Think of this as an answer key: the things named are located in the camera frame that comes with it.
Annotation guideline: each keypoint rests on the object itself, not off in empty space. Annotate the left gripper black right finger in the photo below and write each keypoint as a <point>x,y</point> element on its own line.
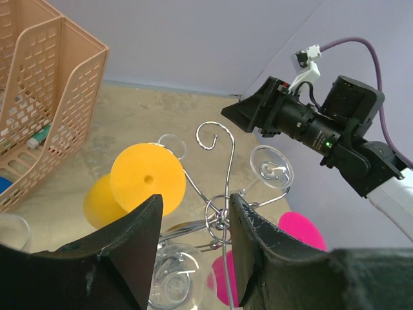
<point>276,271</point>

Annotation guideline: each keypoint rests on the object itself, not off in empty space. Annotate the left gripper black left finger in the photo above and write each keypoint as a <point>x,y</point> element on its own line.
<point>108,269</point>

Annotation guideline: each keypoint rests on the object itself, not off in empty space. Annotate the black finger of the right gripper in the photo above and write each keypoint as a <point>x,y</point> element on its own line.
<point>245,114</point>

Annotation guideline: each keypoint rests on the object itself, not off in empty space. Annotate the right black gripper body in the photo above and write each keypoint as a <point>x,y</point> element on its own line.
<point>265,104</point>

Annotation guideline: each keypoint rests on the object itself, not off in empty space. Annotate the clear champagne flute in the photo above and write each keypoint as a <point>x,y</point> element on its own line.
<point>271,168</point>

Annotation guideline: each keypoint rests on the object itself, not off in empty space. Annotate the pink plastic goblet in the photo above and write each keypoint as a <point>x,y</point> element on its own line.
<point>293,223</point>

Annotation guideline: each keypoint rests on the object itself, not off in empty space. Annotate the clear round wine glass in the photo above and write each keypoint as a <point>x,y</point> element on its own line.
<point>179,279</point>

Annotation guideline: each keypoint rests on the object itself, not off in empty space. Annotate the yellow plastic goblet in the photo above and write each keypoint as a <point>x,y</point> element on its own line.
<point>138,172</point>

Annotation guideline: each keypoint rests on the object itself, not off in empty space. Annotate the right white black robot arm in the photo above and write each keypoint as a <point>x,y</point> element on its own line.
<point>336,131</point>

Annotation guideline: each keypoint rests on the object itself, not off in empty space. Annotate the chrome wine glass rack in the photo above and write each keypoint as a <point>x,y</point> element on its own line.
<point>216,221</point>

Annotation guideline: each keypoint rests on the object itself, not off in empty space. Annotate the orange plastic file organizer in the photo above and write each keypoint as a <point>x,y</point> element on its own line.
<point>51,72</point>

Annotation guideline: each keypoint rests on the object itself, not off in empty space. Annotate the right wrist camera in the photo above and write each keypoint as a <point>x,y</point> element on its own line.
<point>304,62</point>

